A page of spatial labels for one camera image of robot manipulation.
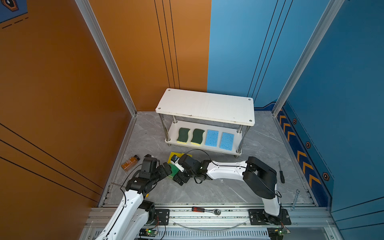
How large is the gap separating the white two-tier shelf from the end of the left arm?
235mm

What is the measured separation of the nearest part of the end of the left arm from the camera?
563 millimetres

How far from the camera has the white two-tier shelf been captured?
736 millimetres
